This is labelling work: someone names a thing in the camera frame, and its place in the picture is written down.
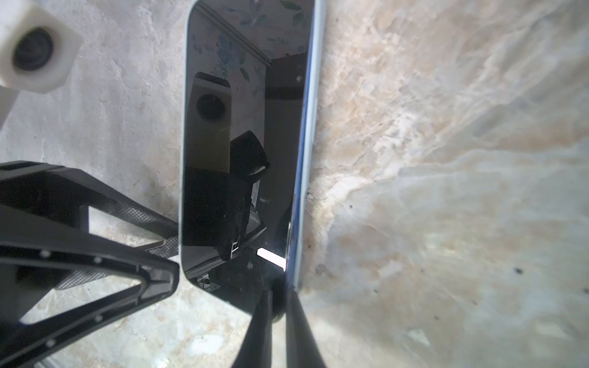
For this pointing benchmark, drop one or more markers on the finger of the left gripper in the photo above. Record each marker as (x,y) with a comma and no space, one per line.
(64,196)
(38,255)

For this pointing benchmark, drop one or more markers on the blue phone black screen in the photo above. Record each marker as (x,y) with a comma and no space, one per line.
(244,85)

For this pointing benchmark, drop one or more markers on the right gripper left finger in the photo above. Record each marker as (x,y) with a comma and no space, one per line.
(255,351)

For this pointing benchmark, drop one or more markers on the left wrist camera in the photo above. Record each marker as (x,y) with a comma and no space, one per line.
(38,51)

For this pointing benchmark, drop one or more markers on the light blue phone case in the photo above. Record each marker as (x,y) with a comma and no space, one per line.
(306,140)

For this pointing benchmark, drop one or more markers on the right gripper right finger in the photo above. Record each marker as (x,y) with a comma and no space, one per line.
(301,348)

